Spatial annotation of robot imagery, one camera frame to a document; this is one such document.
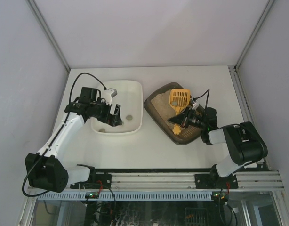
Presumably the yellow plastic litter scoop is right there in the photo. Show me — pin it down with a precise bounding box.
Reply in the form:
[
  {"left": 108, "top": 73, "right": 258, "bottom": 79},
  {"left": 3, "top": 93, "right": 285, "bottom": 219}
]
[{"left": 169, "top": 89, "right": 191, "bottom": 135}]

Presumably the dark translucent litter box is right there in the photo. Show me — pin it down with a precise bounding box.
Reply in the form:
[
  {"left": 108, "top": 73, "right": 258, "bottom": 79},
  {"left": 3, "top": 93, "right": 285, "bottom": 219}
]
[{"left": 144, "top": 82, "right": 201, "bottom": 145}]

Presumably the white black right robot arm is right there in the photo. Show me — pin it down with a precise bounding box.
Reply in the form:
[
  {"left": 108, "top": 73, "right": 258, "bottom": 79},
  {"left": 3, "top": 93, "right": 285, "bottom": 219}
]
[{"left": 168, "top": 107, "right": 268, "bottom": 182}]

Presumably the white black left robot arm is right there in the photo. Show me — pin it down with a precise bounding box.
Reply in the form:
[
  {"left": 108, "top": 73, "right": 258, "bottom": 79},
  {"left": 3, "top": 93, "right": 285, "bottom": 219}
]
[{"left": 22, "top": 87, "right": 122, "bottom": 195}]

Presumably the white plastic waste bin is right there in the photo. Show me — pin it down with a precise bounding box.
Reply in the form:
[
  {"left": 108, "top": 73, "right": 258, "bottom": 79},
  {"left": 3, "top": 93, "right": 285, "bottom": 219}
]
[{"left": 91, "top": 80, "right": 143, "bottom": 135}]

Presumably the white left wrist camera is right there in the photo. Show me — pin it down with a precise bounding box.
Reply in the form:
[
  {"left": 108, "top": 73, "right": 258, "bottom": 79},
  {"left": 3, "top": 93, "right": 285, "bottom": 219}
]
[{"left": 101, "top": 88, "right": 117, "bottom": 105}]

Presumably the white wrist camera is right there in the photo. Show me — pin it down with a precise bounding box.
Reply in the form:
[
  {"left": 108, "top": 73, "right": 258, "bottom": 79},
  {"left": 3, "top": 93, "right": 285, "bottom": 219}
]
[
  {"left": 189, "top": 98, "right": 200, "bottom": 110},
  {"left": 101, "top": 88, "right": 117, "bottom": 105}
]

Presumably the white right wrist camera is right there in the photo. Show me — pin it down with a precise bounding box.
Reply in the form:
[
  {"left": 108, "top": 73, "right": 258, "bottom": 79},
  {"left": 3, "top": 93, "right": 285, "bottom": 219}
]
[{"left": 189, "top": 98, "right": 200, "bottom": 110}]

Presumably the black right camera cable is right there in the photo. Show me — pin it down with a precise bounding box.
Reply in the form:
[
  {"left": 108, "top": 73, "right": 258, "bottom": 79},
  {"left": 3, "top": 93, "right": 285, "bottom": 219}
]
[{"left": 193, "top": 89, "right": 211, "bottom": 109}]

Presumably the black camera cable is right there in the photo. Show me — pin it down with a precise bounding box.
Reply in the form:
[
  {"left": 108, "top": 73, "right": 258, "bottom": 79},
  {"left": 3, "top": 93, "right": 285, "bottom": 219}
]
[
  {"left": 22, "top": 72, "right": 107, "bottom": 198},
  {"left": 193, "top": 89, "right": 211, "bottom": 109}
]

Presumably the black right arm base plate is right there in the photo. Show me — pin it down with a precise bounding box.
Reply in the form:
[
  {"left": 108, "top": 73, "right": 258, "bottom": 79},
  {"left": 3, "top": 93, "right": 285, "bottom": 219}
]
[{"left": 194, "top": 174, "right": 239, "bottom": 189}]

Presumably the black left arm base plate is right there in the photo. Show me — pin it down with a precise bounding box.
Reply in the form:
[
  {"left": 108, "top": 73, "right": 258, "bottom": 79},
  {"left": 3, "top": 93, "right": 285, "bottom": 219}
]
[{"left": 70, "top": 173, "right": 112, "bottom": 189}]

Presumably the aluminium front rail frame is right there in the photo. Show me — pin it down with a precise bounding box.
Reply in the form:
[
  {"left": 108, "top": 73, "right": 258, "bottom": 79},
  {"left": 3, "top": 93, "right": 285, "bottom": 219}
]
[{"left": 26, "top": 171, "right": 286, "bottom": 191}]

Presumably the grey slotted cable duct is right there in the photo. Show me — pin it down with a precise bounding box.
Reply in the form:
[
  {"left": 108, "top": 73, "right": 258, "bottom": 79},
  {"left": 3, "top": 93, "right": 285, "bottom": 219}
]
[{"left": 38, "top": 191, "right": 213, "bottom": 201}]

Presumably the black left camera cable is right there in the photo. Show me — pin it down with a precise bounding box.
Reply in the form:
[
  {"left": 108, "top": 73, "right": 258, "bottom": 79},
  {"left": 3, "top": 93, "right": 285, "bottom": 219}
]
[{"left": 22, "top": 72, "right": 107, "bottom": 198}]

